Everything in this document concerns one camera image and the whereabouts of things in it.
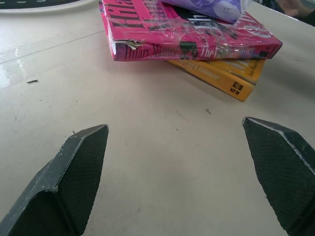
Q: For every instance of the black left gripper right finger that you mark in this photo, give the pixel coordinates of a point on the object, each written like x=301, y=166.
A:
x=283, y=172

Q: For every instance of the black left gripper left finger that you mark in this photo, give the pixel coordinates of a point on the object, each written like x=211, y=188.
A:
x=61, y=184

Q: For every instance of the yellow paperback book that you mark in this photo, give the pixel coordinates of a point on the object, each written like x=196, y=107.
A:
x=231, y=78

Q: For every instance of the pink taped paperback book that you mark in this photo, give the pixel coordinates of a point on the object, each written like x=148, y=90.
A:
x=157, y=29

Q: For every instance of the white rimmed dark tray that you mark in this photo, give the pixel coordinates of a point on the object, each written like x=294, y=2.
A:
x=37, y=6

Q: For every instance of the purple plastic package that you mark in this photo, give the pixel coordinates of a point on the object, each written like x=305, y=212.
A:
x=209, y=7

